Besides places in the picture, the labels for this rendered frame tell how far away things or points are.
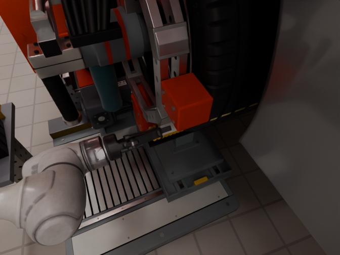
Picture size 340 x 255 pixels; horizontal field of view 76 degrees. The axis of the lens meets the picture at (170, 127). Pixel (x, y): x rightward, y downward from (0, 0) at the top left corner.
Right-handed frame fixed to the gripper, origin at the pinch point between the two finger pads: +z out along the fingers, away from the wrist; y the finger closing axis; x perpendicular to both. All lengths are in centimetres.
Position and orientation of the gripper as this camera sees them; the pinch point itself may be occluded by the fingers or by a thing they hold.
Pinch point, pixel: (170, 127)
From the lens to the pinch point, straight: 67.9
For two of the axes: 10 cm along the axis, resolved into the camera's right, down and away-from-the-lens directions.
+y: 2.8, 0.7, -9.6
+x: -2.8, -9.5, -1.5
